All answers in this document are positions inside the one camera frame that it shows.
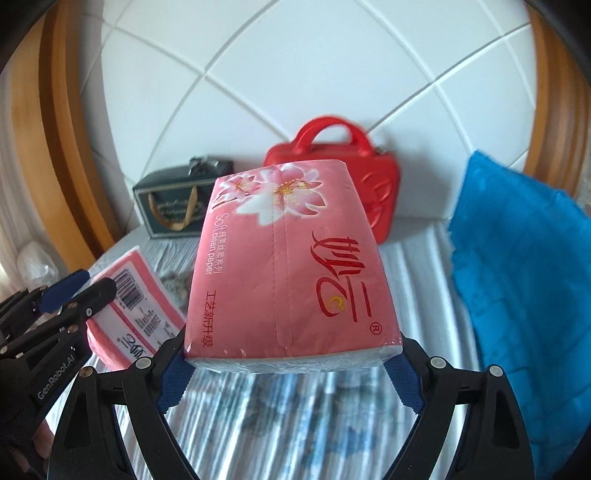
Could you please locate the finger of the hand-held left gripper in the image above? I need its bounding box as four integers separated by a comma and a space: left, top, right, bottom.
46, 278, 118, 331
28, 270, 91, 313

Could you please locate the blue plastic crate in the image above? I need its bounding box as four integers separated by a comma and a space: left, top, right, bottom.
447, 150, 591, 385

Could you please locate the black gift box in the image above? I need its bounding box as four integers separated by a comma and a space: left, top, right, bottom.
133, 156, 234, 240

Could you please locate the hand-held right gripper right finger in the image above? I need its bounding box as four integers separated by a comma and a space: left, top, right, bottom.
382, 335, 543, 480

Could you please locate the white plastic bag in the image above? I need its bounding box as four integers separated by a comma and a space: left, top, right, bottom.
16, 240, 59, 282

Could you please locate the wooden wall frame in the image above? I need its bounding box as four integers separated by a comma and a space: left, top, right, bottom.
8, 14, 122, 265
523, 8, 591, 197

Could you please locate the grey plush toy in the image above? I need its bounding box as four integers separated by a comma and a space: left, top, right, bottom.
159, 270, 195, 302

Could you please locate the pink tissue pack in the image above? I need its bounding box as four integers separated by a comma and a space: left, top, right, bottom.
85, 246, 188, 370
182, 159, 405, 374

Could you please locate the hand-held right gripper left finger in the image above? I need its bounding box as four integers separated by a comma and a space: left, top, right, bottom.
46, 323, 195, 480

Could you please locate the cloth-covered round desktop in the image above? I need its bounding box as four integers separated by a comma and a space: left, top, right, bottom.
87, 216, 491, 480

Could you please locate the red bear suitcase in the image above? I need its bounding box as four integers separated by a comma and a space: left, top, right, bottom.
263, 116, 402, 246

